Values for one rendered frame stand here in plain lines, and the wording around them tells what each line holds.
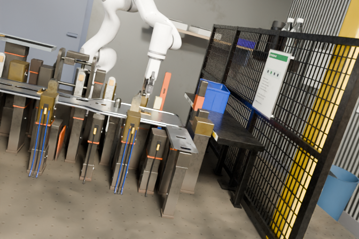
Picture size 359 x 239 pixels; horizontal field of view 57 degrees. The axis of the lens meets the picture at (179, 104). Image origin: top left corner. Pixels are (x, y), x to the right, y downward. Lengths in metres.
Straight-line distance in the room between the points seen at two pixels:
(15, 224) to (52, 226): 0.11
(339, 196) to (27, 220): 2.75
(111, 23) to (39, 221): 1.13
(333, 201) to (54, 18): 3.65
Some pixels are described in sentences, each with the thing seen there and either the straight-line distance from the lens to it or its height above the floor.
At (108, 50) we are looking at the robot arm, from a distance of 2.10.
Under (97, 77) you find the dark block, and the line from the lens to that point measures 1.78.
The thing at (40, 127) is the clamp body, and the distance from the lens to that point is 1.47.
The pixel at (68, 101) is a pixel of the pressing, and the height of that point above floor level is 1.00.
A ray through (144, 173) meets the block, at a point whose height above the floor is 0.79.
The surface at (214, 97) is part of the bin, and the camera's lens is 1.92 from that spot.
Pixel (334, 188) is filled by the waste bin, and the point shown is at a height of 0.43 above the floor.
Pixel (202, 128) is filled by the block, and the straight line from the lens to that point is 1.51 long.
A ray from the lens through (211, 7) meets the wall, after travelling 4.76.
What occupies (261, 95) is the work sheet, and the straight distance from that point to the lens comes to 1.68.
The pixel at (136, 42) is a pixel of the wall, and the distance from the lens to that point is 4.53.
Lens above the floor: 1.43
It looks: 12 degrees down
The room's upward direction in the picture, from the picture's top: 15 degrees clockwise
